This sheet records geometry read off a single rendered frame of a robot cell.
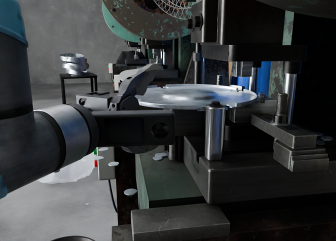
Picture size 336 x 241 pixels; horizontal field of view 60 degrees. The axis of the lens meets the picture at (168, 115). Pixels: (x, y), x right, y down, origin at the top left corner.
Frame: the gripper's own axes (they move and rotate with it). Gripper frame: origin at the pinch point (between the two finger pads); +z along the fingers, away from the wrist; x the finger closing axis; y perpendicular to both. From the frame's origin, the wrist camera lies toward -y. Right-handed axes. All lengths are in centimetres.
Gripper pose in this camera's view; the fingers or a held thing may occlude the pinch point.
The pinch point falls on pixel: (161, 106)
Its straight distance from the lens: 53.8
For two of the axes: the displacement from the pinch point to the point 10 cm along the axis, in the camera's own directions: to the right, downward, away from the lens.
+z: 4.7, -2.1, 8.6
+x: 0.0, 9.7, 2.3
